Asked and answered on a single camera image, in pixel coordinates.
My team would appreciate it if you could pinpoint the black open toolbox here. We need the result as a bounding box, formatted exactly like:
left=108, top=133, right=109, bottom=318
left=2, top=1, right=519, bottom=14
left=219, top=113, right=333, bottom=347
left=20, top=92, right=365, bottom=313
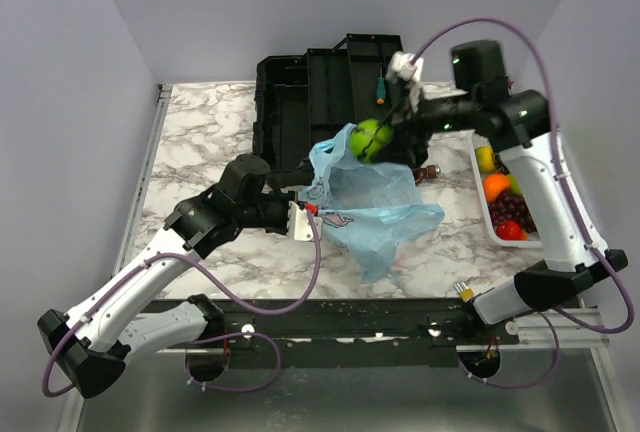
left=252, top=33, right=403, bottom=170

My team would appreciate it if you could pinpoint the green pear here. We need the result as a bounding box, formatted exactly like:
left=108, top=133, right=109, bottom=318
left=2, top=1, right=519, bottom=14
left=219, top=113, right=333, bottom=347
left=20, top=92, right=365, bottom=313
left=507, top=174, right=523, bottom=197

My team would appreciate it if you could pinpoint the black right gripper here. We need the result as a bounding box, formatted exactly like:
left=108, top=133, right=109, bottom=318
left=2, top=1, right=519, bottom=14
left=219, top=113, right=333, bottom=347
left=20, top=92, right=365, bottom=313
left=371, top=81, right=479, bottom=163

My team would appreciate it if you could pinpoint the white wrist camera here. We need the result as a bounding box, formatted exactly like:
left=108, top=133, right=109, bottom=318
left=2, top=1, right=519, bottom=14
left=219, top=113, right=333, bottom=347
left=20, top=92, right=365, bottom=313
left=385, top=51, right=424, bottom=109
left=286, top=202, right=322, bottom=242

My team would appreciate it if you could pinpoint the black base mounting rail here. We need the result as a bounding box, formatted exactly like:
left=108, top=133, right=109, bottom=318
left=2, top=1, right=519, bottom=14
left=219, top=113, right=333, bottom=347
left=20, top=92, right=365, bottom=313
left=164, top=296, right=521, bottom=371

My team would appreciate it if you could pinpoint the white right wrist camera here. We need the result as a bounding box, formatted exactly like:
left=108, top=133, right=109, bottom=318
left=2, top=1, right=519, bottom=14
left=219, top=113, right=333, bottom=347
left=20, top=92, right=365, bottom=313
left=385, top=51, right=424, bottom=109

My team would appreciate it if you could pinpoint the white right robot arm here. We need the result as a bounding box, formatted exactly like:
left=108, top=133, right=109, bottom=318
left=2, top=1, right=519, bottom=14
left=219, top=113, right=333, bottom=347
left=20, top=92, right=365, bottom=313
left=378, top=40, right=629, bottom=344

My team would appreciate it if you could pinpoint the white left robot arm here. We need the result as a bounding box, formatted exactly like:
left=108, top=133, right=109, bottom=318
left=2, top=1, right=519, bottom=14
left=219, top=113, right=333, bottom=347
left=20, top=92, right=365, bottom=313
left=37, top=154, right=322, bottom=398

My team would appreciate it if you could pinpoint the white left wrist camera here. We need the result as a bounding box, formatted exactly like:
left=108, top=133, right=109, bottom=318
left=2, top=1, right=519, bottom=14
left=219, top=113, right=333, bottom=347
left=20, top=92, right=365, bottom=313
left=286, top=202, right=322, bottom=242

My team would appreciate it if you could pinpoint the brown small figurine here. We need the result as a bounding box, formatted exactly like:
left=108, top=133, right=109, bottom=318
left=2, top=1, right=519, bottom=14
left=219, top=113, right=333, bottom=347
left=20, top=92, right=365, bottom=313
left=412, top=164, right=441, bottom=186

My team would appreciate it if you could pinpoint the yellow connector plug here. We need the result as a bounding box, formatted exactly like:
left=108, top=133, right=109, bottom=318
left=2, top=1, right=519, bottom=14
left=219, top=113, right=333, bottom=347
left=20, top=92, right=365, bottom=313
left=454, top=281, right=474, bottom=303

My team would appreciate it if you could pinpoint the yellow lemon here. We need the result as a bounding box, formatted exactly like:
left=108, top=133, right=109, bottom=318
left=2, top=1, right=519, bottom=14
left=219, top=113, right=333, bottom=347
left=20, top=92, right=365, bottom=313
left=475, top=145, right=497, bottom=174

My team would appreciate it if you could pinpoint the orange fruit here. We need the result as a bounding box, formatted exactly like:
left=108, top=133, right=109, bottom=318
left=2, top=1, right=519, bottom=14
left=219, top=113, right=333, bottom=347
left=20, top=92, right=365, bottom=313
left=482, top=173, right=511, bottom=203

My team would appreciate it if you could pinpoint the red strawberry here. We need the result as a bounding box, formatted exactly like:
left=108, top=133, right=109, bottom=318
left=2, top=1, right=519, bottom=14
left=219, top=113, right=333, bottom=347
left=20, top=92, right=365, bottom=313
left=495, top=220, right=528, bottom=241

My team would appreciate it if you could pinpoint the light blue printed plastic bag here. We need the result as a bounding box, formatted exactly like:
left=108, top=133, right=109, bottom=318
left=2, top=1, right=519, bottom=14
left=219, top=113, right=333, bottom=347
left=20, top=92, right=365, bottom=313
left=298, top=123, right=445, bottom=282

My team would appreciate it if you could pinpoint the white plastic fruit basket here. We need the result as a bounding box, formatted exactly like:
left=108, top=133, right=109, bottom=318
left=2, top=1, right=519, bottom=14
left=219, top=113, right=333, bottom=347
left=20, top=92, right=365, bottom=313
left=467, top=134, right=542, bottom=249

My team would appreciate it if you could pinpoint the red purple grape bunch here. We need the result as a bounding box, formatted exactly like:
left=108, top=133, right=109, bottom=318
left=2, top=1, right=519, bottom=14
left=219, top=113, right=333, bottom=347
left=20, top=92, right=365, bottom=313
left=488, top=190, right=537, bottom=233

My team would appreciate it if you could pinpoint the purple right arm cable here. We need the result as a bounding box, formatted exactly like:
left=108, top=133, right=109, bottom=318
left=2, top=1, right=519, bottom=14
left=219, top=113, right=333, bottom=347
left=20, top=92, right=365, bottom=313
left=414, top=17, right=636, bottom=336

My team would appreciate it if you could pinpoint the green orange screwdriver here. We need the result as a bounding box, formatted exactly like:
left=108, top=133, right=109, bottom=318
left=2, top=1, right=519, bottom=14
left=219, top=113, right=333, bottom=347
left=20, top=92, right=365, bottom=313
left=375, top=76, right=387, bottom=105

